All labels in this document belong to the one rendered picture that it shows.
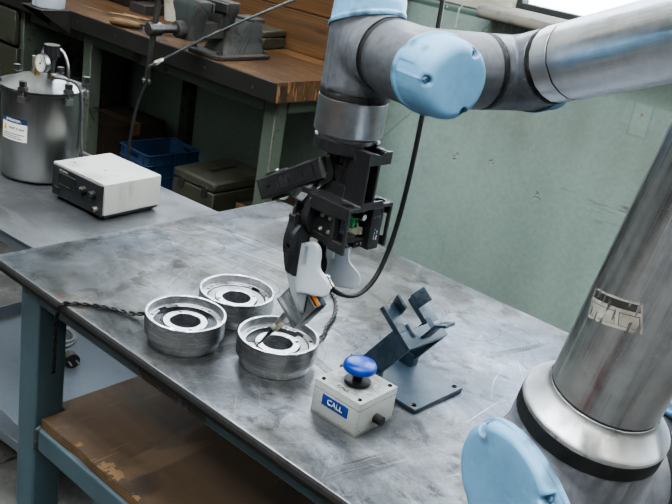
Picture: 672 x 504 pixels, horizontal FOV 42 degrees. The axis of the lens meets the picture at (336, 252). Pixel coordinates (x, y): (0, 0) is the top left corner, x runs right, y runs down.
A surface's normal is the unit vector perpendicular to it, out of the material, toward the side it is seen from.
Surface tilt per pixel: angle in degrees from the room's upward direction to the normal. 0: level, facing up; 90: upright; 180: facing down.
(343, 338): 0
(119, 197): 90
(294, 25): 90
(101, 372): 0
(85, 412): 0
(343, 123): 90
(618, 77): 132
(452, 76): 90
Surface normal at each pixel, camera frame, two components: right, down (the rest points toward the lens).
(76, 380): 0.16, -0.92
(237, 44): 0.75, 0.07
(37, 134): 0.25, 0.40
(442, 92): 0.52, 0.39
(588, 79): -0.55, 0.76
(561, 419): -0.40, -0.50
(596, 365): -0.74, 0.17
